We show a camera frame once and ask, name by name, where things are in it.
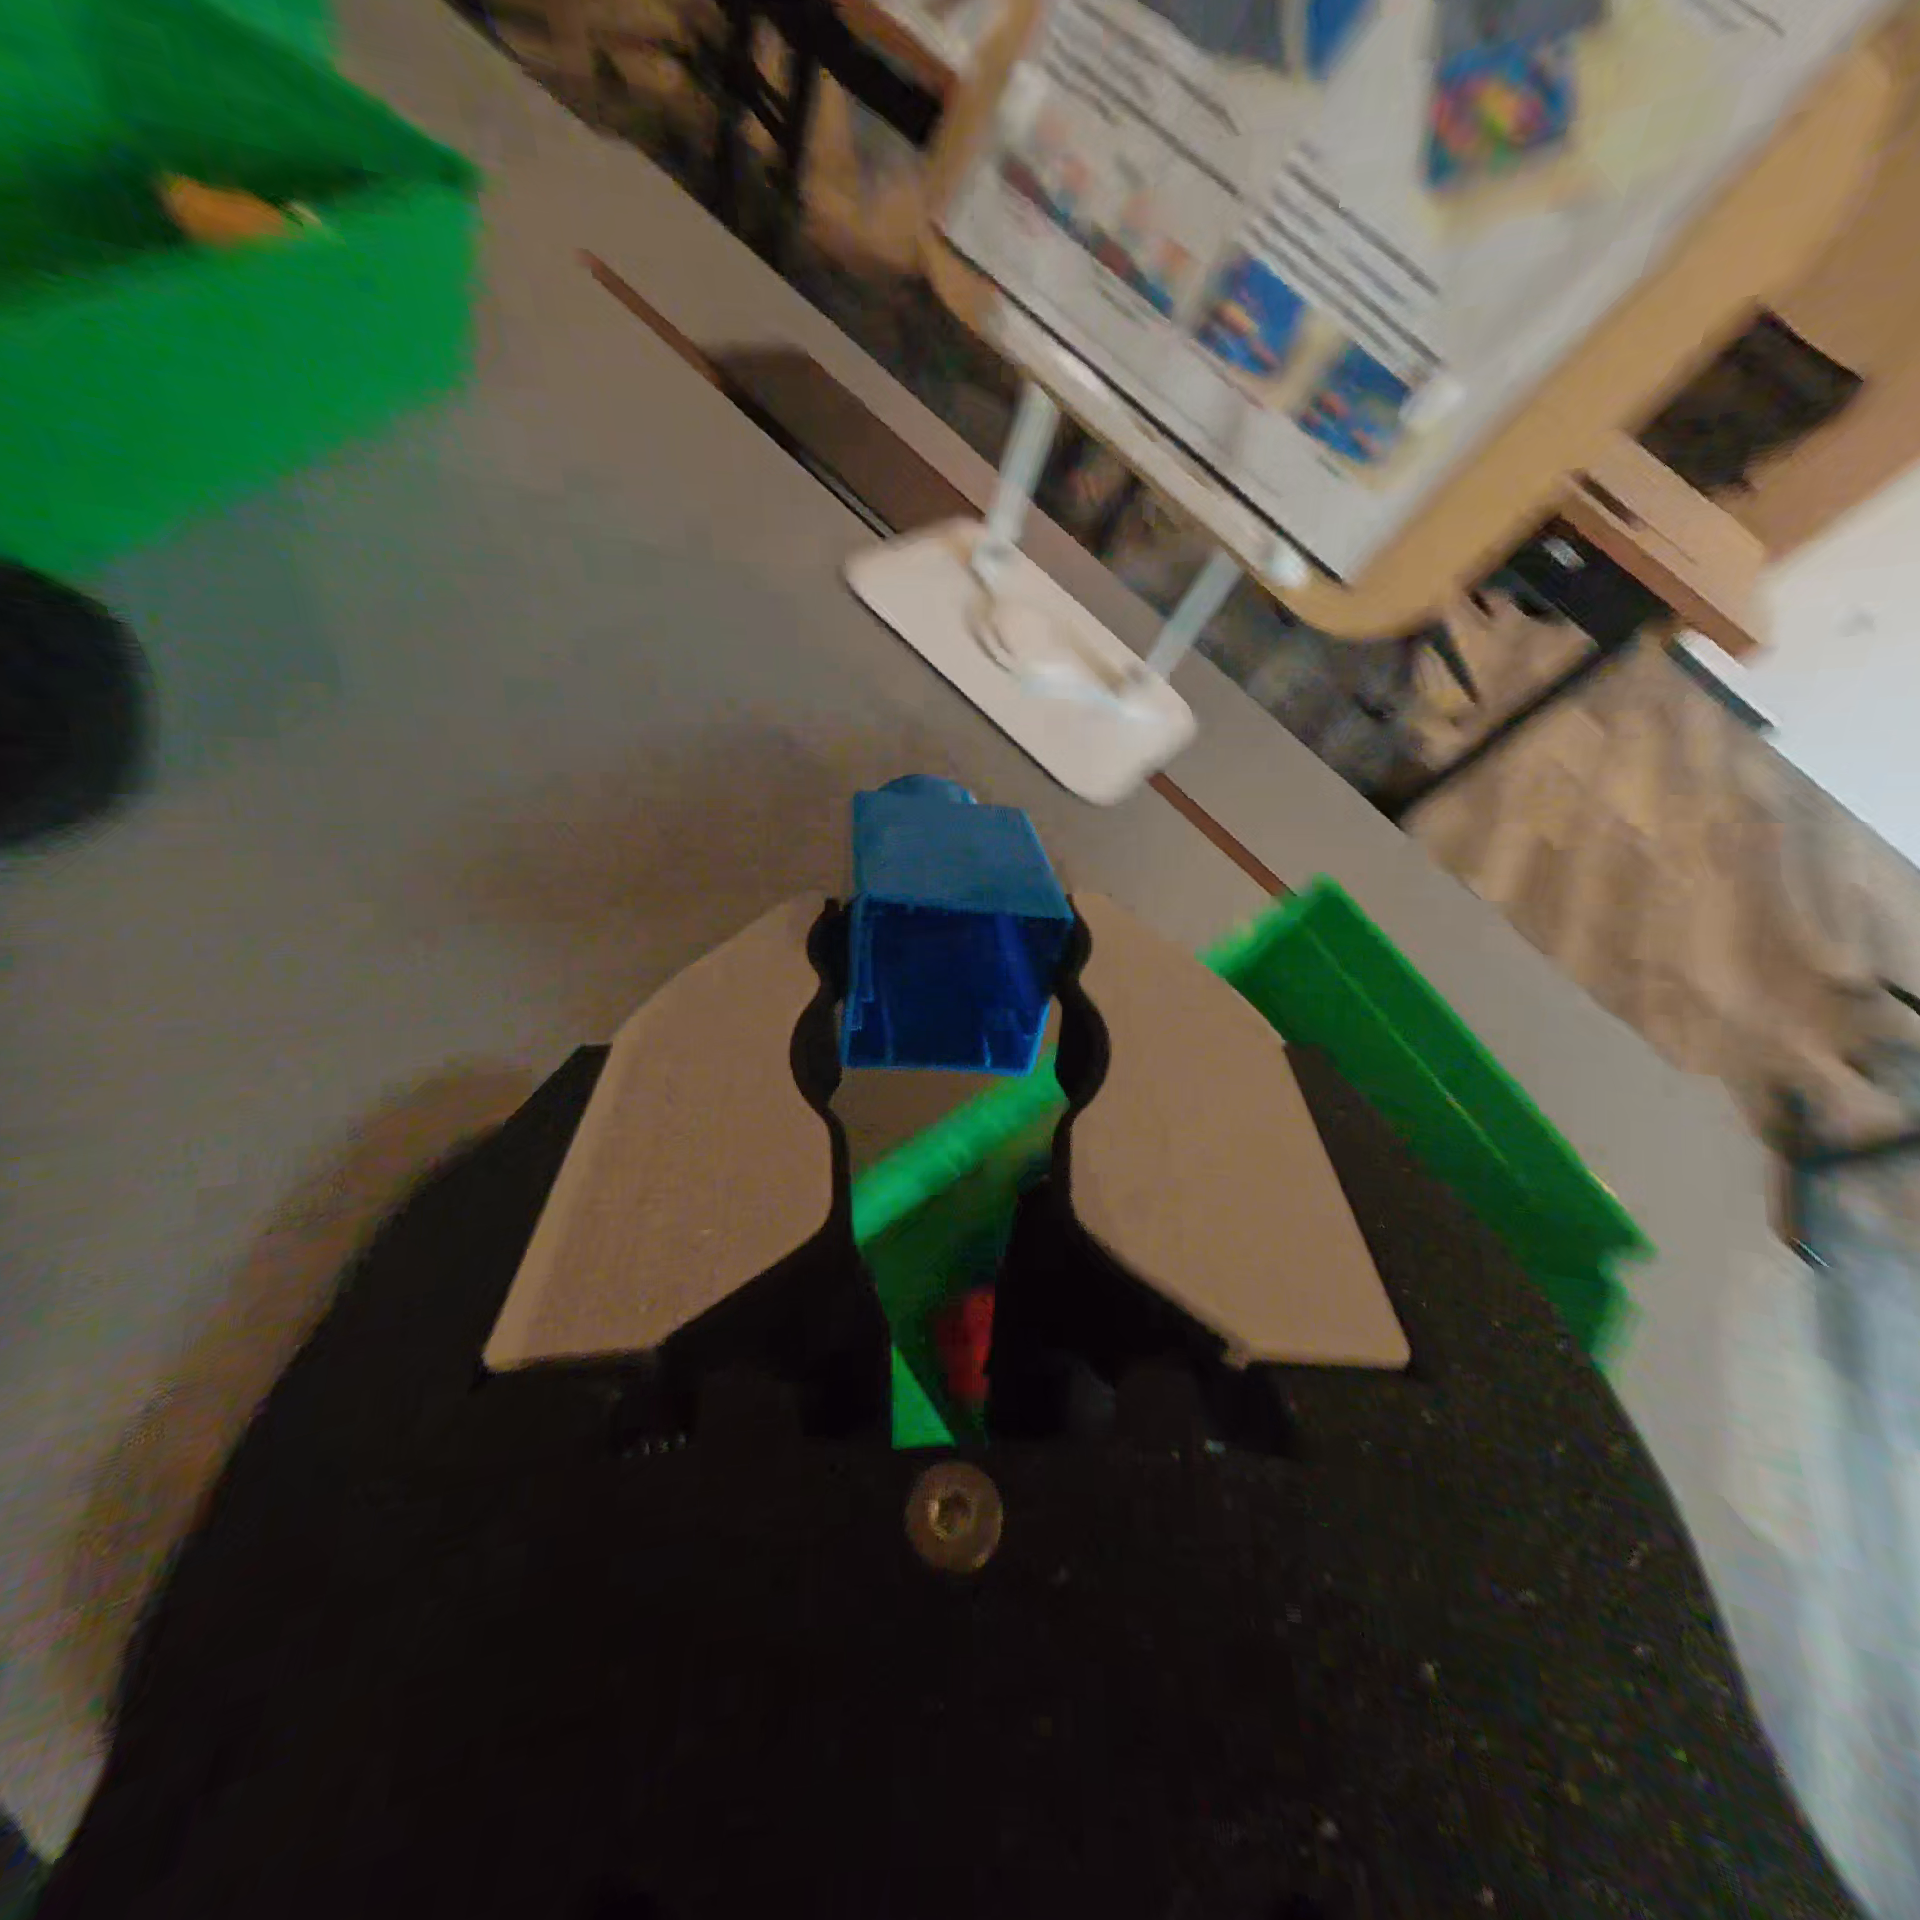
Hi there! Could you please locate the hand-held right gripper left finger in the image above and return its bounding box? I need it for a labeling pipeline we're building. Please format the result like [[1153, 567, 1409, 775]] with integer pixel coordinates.
[[481, 896, 855, 1374]]

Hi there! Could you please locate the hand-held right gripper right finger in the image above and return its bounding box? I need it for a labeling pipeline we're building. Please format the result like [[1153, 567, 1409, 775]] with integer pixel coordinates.
[[1058, 889, 1414, 1374]]

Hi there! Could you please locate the green plastic bin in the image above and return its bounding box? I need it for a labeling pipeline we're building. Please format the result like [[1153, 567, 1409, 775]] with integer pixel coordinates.
[[846, 874, 1654, 1449], [0, 0, 485, 579]]

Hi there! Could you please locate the pile of mega blocks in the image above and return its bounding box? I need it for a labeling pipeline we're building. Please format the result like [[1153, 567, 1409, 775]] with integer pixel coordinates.
[[935, 1283, 1001, 1410]]

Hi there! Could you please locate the blue mega block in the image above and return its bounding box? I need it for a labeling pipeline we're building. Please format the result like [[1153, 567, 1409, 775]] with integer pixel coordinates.
[[840, 771, 1073, 1073]]

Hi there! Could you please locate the heap of mega block towers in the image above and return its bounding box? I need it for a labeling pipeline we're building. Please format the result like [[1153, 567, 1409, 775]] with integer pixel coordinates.
[[158, 172, 325, 247]]

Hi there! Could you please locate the black mesh pad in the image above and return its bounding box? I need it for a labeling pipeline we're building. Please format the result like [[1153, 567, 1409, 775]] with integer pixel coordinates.
[[0, 557, 160, 849]]

